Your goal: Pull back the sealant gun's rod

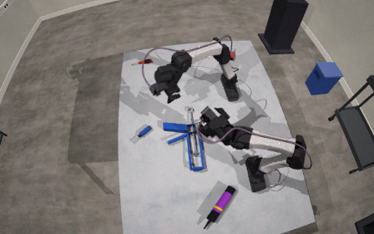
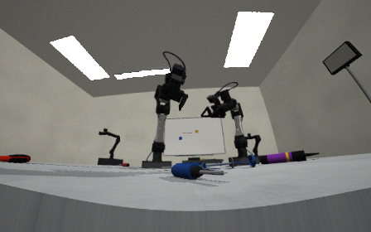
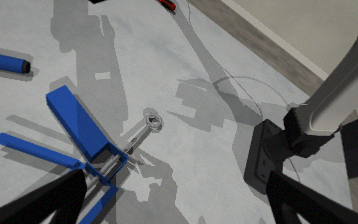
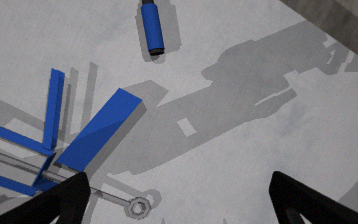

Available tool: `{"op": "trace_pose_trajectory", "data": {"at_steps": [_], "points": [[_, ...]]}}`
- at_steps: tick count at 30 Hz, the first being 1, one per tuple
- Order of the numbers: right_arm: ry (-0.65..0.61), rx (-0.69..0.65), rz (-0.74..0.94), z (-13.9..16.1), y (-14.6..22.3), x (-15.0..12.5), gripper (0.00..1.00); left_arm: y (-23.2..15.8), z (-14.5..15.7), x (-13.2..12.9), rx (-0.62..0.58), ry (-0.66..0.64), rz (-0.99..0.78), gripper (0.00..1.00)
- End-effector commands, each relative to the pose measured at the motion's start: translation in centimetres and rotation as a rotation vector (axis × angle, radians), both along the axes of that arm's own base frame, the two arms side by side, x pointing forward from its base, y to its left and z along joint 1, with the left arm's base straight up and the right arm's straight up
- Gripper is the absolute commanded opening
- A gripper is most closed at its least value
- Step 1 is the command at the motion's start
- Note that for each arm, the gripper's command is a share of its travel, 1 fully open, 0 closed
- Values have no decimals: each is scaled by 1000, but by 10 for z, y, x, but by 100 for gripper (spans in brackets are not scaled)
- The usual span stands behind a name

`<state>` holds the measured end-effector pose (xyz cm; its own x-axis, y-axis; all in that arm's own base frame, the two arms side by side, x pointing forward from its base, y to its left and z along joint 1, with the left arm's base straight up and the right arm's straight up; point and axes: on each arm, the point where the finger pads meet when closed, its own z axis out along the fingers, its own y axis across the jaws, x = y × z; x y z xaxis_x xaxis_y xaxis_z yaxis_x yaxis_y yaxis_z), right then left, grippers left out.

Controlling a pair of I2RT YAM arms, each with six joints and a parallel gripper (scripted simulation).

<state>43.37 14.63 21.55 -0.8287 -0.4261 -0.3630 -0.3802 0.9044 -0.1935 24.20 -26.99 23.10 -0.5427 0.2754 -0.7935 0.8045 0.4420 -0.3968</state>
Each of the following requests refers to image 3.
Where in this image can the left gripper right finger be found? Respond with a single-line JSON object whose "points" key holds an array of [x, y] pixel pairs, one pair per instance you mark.
{"points": [[287, 196]]}

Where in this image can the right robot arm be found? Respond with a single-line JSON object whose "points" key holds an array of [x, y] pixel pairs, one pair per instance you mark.
{"points": [[313, 122]]}

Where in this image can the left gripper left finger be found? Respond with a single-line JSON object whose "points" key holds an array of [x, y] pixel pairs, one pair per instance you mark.
{"points": [[65, 195]]}

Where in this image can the blue cylinder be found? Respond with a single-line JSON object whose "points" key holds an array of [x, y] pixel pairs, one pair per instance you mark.
{"points": [[14, 64]]}

